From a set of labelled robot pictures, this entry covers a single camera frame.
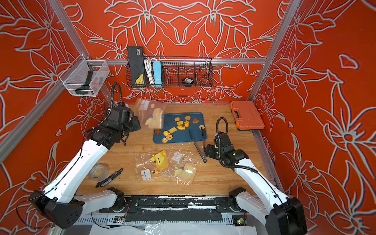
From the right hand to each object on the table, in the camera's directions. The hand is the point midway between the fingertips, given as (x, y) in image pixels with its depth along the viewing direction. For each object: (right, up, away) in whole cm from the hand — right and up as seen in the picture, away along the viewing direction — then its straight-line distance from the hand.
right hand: (206, 150), depth 81 cm
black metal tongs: (0, -5, +9) cm, 11 cm away
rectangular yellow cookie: (-21, +10, +21) cm, 31 cm away
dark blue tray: (-18, +12, +23) cm, 31 cm away
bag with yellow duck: (-34, -10, +5) cm, 36 cm away
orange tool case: (+33, +20, +24) cm, 46 cm away
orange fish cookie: (-15, +11, +23) cm, 29 cm away
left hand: (-36, +18, -6) cm, 41 cm away
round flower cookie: (-25, +8, +19) cm, 33 cm away
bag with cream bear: (-31, +21, +1) cm, 38 cm away
